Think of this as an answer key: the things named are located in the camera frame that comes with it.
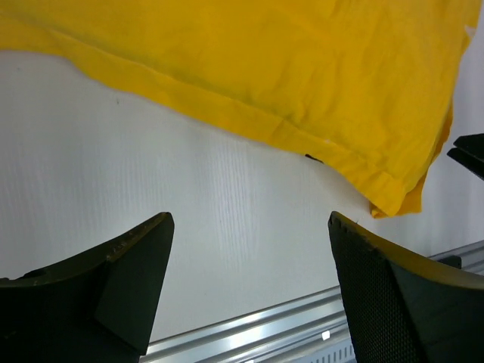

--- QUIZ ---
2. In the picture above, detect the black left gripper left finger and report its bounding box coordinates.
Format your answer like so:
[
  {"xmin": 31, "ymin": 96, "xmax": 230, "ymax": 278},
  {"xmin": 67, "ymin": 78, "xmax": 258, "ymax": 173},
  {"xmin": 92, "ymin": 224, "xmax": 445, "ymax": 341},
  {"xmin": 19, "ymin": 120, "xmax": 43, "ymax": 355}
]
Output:
[{"xmin": 1, "ymin": 213, "xmax": 175, "ymax": 362}]

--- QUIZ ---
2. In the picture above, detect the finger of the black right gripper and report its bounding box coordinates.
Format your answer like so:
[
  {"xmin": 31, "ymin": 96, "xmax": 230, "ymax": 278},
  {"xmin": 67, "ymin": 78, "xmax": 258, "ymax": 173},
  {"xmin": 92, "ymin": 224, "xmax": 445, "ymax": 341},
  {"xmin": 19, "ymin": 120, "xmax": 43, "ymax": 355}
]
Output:
[{"xmin": 447, "ymin": 133, "xmax": 484, "ymax": 174}]

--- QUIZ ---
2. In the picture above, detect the white slotted cable duct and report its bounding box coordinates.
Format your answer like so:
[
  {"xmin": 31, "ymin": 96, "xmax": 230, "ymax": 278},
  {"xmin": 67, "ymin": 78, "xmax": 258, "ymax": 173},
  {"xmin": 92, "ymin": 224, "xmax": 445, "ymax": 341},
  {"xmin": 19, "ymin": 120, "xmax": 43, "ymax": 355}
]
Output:
[{"xmin": 294, "ymin": 340, "xmax": 356, "ymax": 363}]

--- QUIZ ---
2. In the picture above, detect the aluminium mounting rail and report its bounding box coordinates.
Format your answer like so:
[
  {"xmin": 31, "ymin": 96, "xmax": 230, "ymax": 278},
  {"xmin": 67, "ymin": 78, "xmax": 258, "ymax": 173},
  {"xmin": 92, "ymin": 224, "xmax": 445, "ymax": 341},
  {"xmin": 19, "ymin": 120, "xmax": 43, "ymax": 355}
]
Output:
[{"xmin": 145, "ymin": 240, "xmax": 484, "ymax": 363}]

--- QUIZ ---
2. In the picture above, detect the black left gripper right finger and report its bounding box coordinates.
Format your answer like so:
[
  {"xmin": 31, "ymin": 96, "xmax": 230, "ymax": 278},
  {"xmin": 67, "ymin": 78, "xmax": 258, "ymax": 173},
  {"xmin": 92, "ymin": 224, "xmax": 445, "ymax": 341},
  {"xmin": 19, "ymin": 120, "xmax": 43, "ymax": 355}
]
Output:
[{"xmin": 328, "ymin": 212, "xmax": 483, "ymax": 362}]

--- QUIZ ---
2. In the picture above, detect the yellow Pikachu pillowcase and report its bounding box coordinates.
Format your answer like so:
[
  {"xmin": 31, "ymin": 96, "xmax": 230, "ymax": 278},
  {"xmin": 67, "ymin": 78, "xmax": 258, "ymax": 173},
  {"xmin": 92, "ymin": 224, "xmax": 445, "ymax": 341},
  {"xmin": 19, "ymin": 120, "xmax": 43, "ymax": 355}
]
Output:
[{"xmin": 1, "ymin": 1, "xmax": 482, "ymax": 218}]

